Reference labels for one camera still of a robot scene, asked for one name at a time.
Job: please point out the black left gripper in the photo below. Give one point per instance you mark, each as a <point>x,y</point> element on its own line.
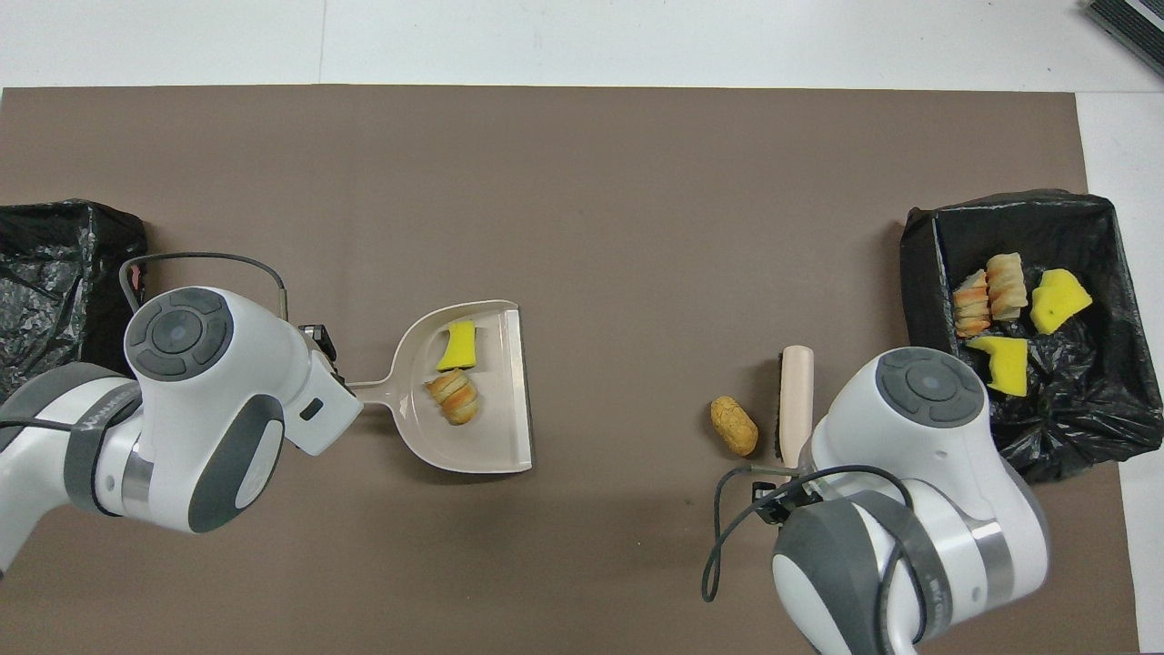
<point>325,347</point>

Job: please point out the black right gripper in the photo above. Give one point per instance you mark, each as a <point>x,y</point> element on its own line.
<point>784,498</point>

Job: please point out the brown toy peanut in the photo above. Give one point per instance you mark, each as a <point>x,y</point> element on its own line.
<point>735,425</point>

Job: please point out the beige brush black bristles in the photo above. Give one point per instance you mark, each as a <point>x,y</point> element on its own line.
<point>798,391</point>

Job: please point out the small yellow sponge piece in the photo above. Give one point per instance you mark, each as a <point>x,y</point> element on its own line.
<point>457,346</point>

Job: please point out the small toy croissant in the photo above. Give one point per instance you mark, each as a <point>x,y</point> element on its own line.
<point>453,398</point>

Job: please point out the beige plastic dustpan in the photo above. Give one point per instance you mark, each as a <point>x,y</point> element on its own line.
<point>496,428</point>

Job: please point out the green and yellow sponge piece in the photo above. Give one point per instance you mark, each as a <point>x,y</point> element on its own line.
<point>1000,364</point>

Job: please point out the toy sliced bread chunk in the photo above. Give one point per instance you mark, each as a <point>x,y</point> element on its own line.
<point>972,303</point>
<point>1007,287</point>

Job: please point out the large yellow sponge piece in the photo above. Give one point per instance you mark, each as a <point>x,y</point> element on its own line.
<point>1059,300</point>

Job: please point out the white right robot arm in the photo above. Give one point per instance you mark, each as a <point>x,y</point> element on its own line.
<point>918,428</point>

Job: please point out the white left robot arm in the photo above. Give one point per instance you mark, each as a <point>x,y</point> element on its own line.
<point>200,409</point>

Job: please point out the black bag-lined bin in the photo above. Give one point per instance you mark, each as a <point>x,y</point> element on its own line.
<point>1046,437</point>

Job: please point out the black bin with pink mark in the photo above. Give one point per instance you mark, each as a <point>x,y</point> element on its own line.
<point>45,273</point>

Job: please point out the brown table mat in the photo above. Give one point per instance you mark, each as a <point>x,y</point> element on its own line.
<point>591,227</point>

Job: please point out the dark ribbed panel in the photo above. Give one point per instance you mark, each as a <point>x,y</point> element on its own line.
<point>1132,23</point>

